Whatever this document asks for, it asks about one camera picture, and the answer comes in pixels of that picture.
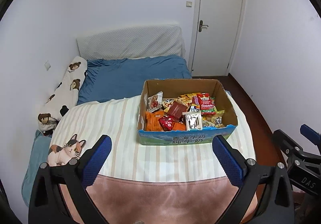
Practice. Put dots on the white door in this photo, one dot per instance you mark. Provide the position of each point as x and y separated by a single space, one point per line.
218 26

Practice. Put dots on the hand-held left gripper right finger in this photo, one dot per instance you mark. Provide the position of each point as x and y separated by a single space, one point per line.
228 161

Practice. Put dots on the orange snack packet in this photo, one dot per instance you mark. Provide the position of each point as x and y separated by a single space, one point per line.
153 121

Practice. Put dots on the pale snack packet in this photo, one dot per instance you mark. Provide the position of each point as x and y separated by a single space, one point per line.
217 121

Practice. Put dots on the white black print snack packet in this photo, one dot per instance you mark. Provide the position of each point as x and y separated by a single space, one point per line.
167 103

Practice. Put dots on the wall socket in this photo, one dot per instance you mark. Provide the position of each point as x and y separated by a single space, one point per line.
47 65

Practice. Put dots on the light blue blanket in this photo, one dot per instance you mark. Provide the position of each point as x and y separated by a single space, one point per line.
35 158

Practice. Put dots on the striped cat print sheet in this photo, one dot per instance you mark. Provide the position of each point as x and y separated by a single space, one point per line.
120 126

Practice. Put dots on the red green snack packet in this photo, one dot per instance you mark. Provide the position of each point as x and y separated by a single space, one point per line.
207 105

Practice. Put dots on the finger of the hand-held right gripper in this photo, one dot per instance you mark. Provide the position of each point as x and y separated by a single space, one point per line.
311 133
286 143

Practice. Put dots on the bear print pillow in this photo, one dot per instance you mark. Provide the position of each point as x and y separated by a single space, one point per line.
67 88

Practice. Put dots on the wall light switch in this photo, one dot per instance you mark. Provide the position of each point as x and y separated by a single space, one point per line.
188 4

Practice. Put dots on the white chocolate wafer packet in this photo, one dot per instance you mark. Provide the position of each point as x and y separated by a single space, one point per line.
192 121

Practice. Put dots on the blue green cardboard box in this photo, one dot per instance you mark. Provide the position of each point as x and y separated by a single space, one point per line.
175 138

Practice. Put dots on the white headboard cushion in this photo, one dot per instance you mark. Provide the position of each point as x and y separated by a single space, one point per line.
130 41

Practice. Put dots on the blue bed sheet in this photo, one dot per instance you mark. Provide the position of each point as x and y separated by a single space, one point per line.
130 76

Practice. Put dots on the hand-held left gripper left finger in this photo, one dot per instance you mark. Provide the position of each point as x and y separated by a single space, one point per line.
96 161

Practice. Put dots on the brown snack packet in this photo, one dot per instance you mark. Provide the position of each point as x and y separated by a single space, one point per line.
176 110

